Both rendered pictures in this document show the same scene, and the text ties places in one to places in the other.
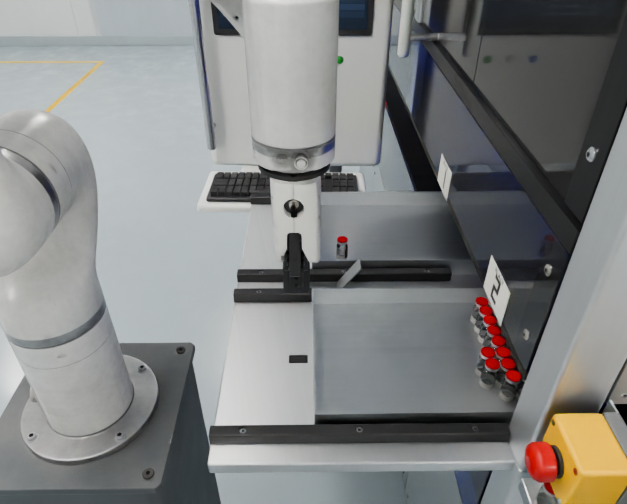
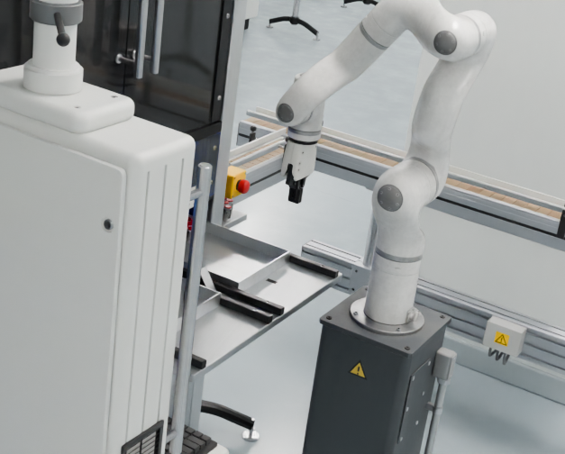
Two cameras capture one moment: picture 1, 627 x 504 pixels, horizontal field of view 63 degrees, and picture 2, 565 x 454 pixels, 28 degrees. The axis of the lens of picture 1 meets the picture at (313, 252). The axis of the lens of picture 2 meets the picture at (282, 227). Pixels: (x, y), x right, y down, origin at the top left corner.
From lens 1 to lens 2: 3.22 m
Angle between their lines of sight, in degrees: 115
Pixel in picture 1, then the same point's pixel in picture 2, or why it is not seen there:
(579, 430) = (232, 172)
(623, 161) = (232, 87)
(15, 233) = not seen: hidden behind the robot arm
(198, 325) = not seen: outside the picture
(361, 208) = not seen: hidden behind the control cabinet
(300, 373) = (276, 276)
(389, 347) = (220, 265)
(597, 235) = (229, 113)
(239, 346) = (297, 296)
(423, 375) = (218, 252)
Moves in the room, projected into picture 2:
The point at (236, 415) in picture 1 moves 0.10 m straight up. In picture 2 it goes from (319, 278) to (324, 244)
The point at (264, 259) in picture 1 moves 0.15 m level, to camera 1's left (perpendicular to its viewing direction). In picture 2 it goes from (240, 326) to (294, 348)
